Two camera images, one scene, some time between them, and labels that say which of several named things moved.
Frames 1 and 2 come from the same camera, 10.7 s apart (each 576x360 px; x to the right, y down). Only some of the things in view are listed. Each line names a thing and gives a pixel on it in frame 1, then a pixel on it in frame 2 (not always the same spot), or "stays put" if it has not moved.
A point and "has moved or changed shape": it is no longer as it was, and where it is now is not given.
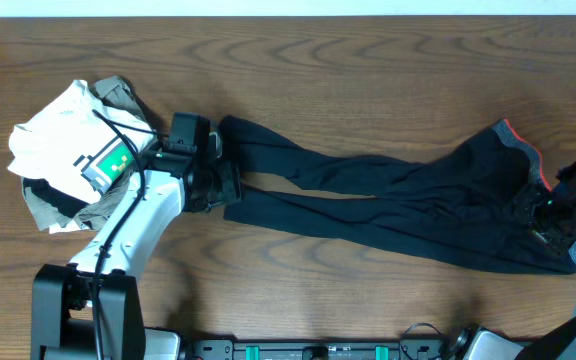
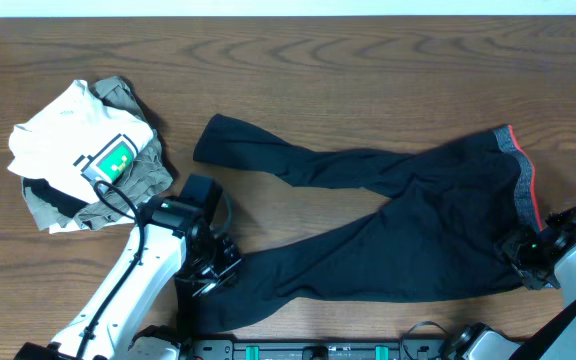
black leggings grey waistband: x=469 y=206 has moved or changed shape
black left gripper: x=227 y=181 -> x=213 y=273
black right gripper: x=538 y=215 -> x=513 y=251
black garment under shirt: x=44 y=193 stays put
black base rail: x=266 y=349 stays put
